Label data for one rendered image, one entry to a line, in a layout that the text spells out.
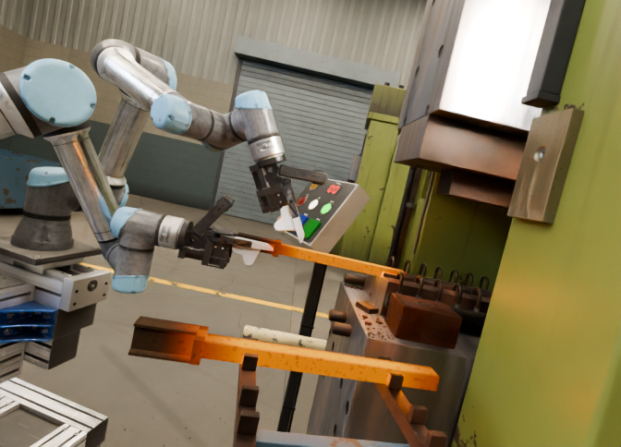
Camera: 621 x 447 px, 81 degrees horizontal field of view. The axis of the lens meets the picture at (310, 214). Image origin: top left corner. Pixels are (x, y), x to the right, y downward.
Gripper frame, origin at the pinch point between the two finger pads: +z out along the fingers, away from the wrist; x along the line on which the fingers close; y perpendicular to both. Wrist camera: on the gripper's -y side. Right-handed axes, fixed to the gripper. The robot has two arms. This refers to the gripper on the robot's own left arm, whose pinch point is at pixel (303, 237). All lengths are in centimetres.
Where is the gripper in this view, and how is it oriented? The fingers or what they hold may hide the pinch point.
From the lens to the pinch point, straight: 87.1
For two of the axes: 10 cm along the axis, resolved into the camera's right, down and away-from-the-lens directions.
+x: 0.4, 0.9, -10.0
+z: 2.9, 9.5, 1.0
